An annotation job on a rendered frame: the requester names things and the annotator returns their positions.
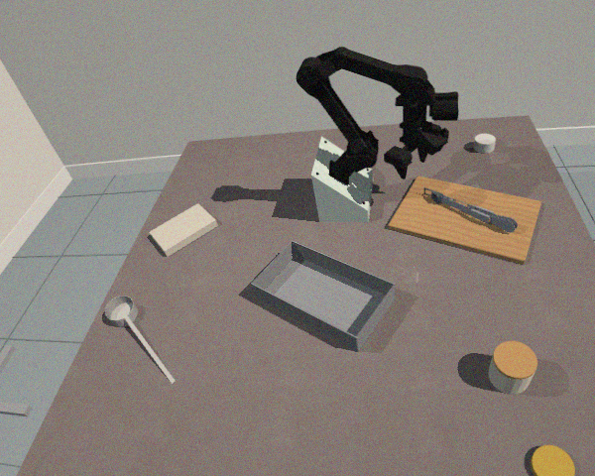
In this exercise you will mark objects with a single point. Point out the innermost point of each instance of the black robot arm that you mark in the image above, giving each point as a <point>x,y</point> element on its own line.
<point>408,80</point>

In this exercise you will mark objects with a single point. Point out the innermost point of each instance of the grey cylinder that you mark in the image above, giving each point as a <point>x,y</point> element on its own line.
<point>484,143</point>

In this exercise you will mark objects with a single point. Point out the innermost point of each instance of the white cylindrical jar with wooden lid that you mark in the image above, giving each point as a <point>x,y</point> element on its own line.
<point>512,367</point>

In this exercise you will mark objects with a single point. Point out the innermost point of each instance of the beige rectangular block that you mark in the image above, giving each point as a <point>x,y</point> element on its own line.
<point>183,229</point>

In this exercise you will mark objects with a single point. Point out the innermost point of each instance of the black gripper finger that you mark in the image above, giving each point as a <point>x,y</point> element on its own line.
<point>421,153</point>
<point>402,172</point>

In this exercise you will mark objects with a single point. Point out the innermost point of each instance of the yellow flat disc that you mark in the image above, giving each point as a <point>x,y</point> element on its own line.
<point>549,460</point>

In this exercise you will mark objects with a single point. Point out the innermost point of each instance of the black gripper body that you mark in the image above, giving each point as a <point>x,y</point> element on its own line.
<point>401,157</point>

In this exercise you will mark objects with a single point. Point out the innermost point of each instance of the grey measuring scoop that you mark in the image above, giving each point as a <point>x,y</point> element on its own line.
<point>122,311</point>

